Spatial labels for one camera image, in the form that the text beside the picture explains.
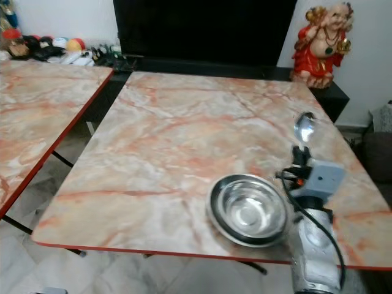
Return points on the silver metal spoon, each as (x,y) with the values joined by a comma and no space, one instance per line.
(305,127)

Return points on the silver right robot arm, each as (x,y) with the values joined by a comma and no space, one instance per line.
(312,260)

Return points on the stainless steel bowl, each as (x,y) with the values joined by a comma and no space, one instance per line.
(248,210)

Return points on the dark brown seat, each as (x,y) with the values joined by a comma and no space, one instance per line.
(378,153)

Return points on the red laughing Buddha statue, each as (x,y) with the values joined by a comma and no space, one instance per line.
(321,44)

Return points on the red capped brown figurine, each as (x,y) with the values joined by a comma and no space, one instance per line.
(12,43)

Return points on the black bag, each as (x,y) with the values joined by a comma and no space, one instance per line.
(40,48)

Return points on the black television screen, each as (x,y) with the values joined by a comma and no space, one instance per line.
(205,30)

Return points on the blue decorative figure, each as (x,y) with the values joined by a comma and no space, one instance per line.
(9,13)

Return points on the white ball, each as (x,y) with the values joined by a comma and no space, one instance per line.
(60,42)

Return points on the white cloth pile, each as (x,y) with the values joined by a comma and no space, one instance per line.
(76,58)

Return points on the orange and yellow ball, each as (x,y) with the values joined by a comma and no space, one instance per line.
(75,44)

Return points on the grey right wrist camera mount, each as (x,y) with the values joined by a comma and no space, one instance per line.
(323,177)

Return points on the black metal table leg frame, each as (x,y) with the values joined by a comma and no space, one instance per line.
(64,160)
(251,266)

